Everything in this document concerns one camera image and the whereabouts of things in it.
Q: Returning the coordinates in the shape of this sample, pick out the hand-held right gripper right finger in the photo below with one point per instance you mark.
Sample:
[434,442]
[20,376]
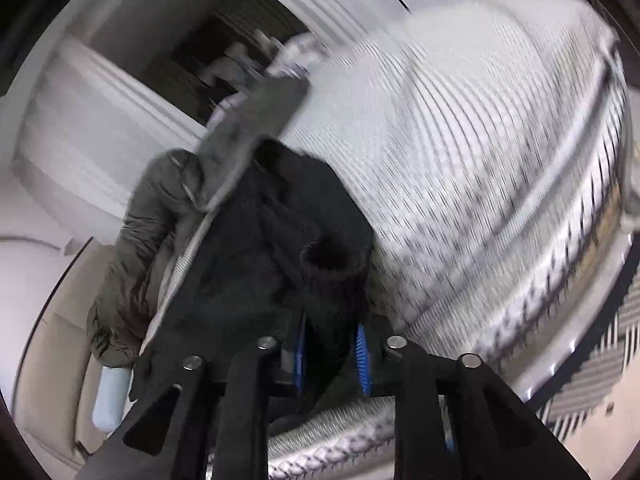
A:
[363,356]

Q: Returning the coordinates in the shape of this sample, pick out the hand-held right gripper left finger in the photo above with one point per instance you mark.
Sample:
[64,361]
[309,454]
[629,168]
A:
[299,356]

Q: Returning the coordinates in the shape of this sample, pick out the black pants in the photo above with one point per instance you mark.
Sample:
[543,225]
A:
[260,240]

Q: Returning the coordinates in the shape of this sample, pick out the olive green duvet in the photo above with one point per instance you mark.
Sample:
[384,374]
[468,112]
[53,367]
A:
[135,240]

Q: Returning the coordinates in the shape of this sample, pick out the white patterned mattress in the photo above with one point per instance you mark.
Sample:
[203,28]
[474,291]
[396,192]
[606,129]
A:
[450,160]

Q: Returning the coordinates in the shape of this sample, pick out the grey patterned rug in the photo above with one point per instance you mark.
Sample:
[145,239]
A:
[595,375]

